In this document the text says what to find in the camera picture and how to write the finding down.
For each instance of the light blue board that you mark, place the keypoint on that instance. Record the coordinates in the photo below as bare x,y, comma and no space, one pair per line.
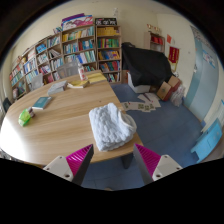
206,141

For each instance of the white box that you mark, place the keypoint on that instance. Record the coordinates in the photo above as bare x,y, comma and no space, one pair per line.
138,87

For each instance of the wooden bookshelf unit with books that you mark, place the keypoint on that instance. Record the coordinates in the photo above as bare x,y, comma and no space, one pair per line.
80,43

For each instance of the brown cardboard box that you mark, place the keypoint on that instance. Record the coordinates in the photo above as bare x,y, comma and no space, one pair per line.
168,88

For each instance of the pale blue door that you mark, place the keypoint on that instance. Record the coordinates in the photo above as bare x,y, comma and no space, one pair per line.
203,83

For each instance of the green plastic bag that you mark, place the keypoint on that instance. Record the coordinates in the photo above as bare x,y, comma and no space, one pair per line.
24,117

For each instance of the small red wall sign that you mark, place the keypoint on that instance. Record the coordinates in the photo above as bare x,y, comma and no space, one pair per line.
169,39

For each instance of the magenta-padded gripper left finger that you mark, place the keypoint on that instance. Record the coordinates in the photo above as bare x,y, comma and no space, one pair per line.
61,166

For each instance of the yellow book stack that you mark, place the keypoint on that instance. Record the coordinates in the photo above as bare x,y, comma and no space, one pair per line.
96,78

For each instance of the small dark jar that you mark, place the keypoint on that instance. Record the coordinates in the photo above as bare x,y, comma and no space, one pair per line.
31,112

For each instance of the white knitted towel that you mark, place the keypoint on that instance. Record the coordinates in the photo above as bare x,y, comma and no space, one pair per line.
110,128

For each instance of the white plastic bottle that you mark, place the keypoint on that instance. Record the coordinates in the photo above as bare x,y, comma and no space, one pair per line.
82,73

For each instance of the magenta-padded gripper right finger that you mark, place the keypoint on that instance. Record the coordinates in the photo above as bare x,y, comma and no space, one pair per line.
163,166

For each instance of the grey mesh chair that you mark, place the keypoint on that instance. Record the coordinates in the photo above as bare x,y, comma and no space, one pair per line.
67,70
37,81

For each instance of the dark office chair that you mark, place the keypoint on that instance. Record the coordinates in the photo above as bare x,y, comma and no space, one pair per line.
6,104

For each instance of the red hanging banner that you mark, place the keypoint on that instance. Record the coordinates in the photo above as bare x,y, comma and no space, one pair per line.
173,55

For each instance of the small wall shelf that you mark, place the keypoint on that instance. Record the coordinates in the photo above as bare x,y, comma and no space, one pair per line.
155,39

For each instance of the papers on floor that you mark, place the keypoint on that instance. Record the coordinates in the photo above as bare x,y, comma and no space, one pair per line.
141,106

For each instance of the black cloth cover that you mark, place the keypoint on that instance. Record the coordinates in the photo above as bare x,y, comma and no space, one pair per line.
146,65

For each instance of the white plastic bag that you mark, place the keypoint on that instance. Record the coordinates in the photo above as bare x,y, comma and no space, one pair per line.
177,96

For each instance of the grey book stack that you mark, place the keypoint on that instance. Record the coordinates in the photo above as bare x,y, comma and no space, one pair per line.
57,87

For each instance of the teal book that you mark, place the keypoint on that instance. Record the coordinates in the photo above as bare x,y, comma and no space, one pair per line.
41,102

